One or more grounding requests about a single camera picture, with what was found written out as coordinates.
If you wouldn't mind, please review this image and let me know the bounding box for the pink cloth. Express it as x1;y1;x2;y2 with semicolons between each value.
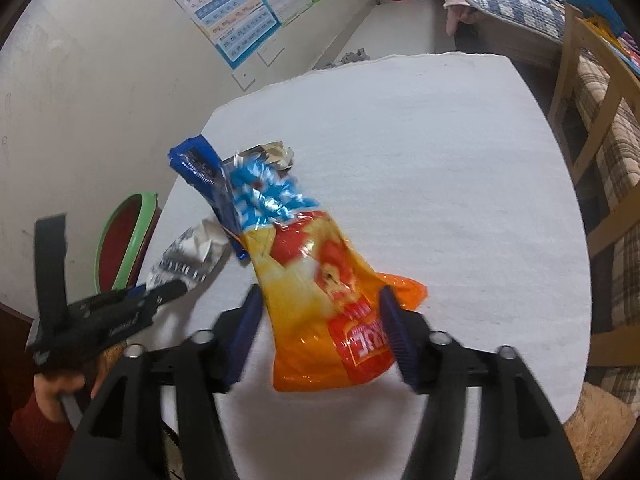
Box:
442;0;476;36

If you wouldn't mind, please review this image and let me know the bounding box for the dark blue snack wrapper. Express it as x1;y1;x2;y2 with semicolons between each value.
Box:
167;135;251;262

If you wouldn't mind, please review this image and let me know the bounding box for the light blue snack wrapper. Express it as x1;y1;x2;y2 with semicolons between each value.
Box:
222;156;321;235

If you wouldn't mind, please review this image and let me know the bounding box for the wooden chair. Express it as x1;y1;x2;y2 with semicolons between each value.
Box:
547;2;640;371

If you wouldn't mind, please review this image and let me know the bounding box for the bed with plaid blanket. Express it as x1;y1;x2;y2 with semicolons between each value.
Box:
437;0;601;68

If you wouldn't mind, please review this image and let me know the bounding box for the tan fuzzy cloth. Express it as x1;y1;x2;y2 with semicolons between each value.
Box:
562;382;640;466

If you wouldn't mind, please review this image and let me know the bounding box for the person's left forearm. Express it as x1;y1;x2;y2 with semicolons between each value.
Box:
9;392;76;480

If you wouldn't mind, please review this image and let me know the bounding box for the white plastic wrapper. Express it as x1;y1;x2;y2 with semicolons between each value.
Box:
147;216;233;293

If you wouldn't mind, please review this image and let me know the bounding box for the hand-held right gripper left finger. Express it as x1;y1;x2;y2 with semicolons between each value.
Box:
57;284;264;480

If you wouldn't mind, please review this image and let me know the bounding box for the person's left hand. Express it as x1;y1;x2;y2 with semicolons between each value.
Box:
33;371;86;422

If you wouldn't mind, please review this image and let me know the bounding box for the orange snack bag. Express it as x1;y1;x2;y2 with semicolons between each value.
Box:
239;210;429;393

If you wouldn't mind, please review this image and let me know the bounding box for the blue box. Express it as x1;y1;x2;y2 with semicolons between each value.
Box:
567;0;626;36

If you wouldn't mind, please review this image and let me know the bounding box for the dark brown wooden furniture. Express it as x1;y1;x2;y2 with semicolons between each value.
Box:
0;300;38;411

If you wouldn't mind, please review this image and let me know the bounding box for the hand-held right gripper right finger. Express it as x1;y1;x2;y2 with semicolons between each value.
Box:
379;285;583;480

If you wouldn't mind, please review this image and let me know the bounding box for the green basin with red inside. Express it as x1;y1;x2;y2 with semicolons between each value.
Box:
94;192;162;293

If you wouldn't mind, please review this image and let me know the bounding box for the brown plaid cushion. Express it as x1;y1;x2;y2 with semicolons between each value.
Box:
575;50;640;401

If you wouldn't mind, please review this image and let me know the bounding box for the blue bordered wall poster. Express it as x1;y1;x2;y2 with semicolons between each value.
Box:
147;0;281;71

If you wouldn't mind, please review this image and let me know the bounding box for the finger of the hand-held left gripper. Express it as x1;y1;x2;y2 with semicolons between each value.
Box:
125;279;189;310

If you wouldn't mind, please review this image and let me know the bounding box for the silver foil wrapper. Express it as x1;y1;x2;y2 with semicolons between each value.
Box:
222;140;296;173

